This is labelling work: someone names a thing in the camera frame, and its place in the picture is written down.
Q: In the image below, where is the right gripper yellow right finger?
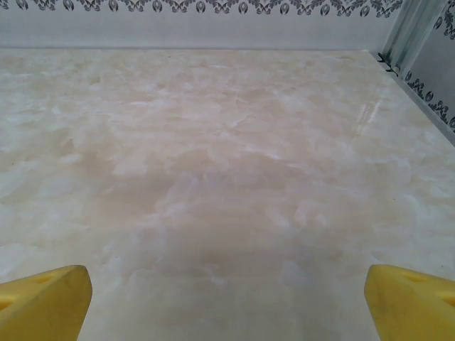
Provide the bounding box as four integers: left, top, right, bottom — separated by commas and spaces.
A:
365, 264, 455, 341

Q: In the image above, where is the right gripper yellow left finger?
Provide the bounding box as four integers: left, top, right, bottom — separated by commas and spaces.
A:
0, 264, 94, 341

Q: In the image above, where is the aluminium frame post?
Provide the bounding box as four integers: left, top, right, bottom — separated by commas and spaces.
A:
380, 0, 449, 74

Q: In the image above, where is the aluminium enclosure rail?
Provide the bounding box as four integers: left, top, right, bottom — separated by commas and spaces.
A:
0, 45, 378, 51

